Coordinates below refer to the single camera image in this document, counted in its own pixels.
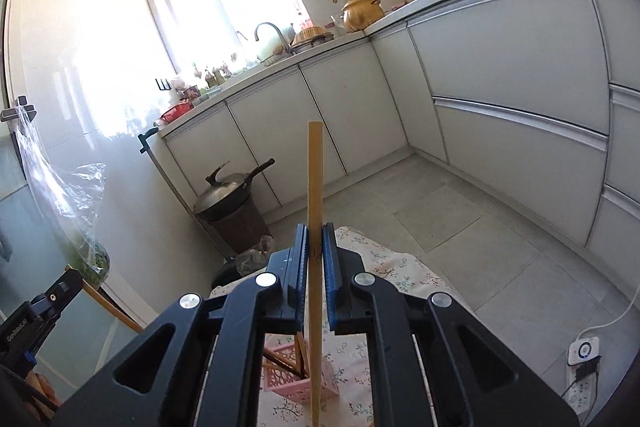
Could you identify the plastic bag of greens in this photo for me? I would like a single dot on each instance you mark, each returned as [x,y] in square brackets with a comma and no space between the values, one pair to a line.
[95,263]

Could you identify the white kitchen cabinet unit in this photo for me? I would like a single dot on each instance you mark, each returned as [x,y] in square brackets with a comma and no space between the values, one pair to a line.
[500,57]

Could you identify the yellow clay pot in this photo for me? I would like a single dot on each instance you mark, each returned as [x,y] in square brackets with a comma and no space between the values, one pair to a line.
[362,17]

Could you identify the kitchen window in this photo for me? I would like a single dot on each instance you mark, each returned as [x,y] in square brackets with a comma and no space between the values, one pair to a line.
[215,2]

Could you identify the black wok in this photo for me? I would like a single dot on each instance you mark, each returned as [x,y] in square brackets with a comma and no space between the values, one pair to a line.
[215,212]

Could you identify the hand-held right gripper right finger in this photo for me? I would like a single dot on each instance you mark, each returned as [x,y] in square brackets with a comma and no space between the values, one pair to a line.
[330,277]

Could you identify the metal wok lid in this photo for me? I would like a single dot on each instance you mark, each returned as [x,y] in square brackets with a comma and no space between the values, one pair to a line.
[220,194]

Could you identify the woven bamboo basket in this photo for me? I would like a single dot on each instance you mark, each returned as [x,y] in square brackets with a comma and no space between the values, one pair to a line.
[311,36]

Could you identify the light wooden chopstick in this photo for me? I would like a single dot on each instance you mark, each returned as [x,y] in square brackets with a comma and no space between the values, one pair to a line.
[316,182]

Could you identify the grey wall hook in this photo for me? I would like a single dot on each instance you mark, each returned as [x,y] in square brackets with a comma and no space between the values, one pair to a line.
[20,109]

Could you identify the curved metal faucet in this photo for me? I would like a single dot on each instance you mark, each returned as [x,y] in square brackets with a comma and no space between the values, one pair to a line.
[282,38]

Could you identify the red plastic basket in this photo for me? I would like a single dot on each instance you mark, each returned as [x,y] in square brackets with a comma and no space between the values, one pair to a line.
[176,113]

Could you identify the person's left hand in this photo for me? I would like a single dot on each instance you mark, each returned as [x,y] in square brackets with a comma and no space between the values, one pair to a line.
[42,389]

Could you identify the crumpled clear plastic bag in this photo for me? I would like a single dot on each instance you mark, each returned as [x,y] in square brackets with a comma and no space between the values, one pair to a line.
[252,257]

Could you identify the pale green board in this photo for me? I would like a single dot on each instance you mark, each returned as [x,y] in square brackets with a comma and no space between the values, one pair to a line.
[270,47]

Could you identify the pink perforated utensil holder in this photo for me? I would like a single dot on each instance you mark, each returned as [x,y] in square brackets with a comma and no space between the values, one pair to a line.
[285,382]

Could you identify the dark plastic object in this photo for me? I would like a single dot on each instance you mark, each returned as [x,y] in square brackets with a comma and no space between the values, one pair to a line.
[225,274]

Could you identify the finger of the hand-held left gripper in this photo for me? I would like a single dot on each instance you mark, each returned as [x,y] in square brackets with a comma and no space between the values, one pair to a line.
[55,294]

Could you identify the floral tablecloth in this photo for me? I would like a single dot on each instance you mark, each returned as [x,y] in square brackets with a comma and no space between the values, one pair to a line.
[400,272]

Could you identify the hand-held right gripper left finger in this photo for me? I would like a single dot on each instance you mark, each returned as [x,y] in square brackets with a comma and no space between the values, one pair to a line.
[300,277]

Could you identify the brown trash bin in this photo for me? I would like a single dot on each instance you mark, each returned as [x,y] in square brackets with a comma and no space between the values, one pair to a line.
[240,229]

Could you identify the cluster of small jars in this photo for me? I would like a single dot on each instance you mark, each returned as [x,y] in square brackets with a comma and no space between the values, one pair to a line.
[210,76]

